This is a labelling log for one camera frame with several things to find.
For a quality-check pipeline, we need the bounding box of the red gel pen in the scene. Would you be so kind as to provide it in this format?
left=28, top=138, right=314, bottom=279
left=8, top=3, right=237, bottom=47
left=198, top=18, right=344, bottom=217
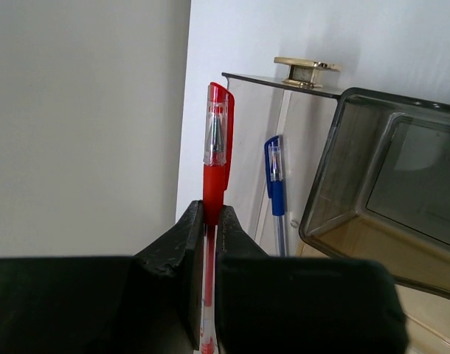
left=200, top=83, right=235, bottom=353

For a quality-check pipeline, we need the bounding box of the smoked plastic inner bin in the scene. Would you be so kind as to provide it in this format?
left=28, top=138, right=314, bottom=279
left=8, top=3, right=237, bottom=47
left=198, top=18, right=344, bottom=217
left=299, top=88, right=450, bottom=300

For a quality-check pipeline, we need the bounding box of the blue gel pen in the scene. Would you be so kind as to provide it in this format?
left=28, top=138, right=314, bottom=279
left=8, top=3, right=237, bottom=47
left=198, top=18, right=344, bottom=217
left=263, top=135, right=288, bottom=257

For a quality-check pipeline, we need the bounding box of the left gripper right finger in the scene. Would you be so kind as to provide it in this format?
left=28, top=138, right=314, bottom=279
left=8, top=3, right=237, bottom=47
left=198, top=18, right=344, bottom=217
left=215, top=206, right=409, bottom=353

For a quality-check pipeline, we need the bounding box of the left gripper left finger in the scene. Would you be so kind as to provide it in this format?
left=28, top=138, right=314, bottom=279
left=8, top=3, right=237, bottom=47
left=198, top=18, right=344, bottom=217
left=0, top=201, right=204, bottom=353

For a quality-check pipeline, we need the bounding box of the clear plastic organizer box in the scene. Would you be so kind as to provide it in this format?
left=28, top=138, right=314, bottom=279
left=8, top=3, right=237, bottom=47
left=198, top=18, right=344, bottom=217
left=223, top=73, right=342, bottom=256

